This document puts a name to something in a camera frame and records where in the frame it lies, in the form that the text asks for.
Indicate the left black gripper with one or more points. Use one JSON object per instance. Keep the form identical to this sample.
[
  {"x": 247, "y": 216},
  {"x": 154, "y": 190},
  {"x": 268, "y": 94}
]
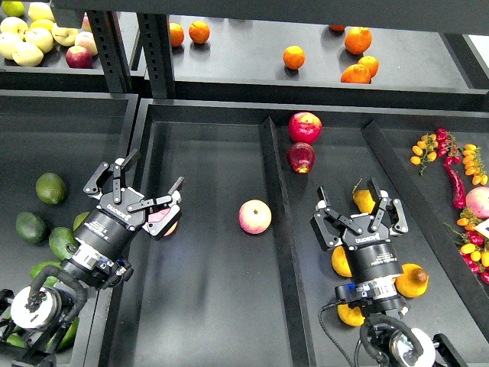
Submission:
[{"x": 121, "y": 212}]

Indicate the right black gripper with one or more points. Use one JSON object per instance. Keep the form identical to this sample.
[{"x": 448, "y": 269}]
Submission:
[{"x": 370, "y": 254}]

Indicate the yellow pear with brown spot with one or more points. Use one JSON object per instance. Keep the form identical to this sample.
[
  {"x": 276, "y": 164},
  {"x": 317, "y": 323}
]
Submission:
[{"x": 350, "y": 316}]

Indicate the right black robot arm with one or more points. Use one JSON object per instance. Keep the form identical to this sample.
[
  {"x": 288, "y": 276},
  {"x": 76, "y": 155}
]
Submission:
[{"x": 384, "y": 336}]

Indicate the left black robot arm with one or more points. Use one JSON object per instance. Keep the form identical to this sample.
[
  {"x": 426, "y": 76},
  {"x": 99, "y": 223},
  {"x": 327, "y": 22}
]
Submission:
[{"x": 42, "y": 312}]

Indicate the yellow pear with stem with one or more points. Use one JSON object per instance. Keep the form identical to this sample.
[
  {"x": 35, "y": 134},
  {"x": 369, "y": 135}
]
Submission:
[{"x": 339, "y": 262}]

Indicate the dark green avocado left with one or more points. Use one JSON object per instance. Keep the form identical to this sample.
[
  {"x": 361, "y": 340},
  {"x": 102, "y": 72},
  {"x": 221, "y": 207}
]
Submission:
[{"x": 30, "y": 227}]

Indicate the pink apple left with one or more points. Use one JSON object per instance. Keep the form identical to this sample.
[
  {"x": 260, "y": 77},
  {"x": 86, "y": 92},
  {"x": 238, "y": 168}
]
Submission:
[{"x": 161, "y": 222}]

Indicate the pink apple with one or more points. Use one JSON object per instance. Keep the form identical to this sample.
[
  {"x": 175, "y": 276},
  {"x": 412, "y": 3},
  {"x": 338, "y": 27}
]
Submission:
[
  {"x": 254, "y": 217},
  {"x": 161, "y": 222}
]

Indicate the dark red apple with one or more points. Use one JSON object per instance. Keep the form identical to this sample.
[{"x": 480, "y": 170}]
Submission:
[{"x": 301, "y": 157}]

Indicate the orange cherry tomato bunch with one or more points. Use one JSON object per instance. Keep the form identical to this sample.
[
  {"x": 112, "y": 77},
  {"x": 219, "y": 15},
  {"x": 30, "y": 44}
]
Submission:
[{"x": 424, "y": 152}]

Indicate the red chili pepper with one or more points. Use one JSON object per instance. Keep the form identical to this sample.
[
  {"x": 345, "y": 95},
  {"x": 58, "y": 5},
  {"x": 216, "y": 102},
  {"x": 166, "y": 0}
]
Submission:
[{"x": 458, "y": 188}]

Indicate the black left tray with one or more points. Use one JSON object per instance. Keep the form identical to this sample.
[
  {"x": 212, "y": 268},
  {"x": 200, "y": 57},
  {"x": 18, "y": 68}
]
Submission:
[{"x": 68, "y": 134}]

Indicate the black tray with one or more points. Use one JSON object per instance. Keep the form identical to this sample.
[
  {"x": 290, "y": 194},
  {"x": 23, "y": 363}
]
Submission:
[
  {"x": 68, "y": 134},
  {"x": 214, "y": 295}
]

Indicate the pink apple centre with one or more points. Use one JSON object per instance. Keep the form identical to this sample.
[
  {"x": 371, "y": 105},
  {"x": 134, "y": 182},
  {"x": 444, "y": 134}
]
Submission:
[{"x": 254, "y": 217}]

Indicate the bright red apple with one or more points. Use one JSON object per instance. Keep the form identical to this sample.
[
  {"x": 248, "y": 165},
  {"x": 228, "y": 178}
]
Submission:
[{"x": 304, "y": 127}]

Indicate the pink apple right edge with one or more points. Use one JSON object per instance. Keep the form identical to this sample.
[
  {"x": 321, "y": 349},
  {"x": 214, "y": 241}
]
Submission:
[{"x": 477, "y": 201}]

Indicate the yellow cherry tomato bunch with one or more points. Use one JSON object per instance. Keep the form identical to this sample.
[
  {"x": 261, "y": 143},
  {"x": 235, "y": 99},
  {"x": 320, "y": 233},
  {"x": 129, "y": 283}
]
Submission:
[{"x": 474, "y": 166}]

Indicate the black centre tray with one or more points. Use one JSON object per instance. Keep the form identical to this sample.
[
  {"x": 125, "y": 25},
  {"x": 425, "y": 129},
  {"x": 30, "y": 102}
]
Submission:
[{"x": 214, "y": 295}]

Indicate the red apple on shelf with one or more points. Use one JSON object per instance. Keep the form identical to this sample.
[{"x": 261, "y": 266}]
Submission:
[{"x": 78, "y": 57}]

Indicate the orange at shelf front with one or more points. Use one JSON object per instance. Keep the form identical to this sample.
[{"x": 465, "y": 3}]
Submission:
[{"x": 356, "y": 73}]

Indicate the small orange on shelf right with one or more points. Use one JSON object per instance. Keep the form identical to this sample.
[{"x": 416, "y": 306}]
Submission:
[{"x": 371, "y": 63}]

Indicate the orange on shelf left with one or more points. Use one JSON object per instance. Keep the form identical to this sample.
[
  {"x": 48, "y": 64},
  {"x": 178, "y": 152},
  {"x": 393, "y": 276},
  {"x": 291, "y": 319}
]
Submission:
[{"x": 199, "y": 32}]

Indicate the pale yellow apple front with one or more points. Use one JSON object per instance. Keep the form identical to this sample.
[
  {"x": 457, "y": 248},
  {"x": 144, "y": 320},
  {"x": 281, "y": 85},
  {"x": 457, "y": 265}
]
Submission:
[{"x": 27, "y": 54}]

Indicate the orange on shelf centre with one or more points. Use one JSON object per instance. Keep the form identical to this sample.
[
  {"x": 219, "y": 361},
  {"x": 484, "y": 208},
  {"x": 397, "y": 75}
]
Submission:
[{"x": 294, "y": 57}]

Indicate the large orange on shelf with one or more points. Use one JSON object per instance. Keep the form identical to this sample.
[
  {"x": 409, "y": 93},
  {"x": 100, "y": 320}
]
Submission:
[{"x": 358, "y": 40}]

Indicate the orange behind post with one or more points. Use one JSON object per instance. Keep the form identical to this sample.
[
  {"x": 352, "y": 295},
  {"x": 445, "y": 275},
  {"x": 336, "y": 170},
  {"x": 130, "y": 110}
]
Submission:
[{"x": 176, "y": 34}]

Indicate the black shelf post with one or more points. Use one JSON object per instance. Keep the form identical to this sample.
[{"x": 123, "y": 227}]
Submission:
[{"x": 155, "y": 38}]

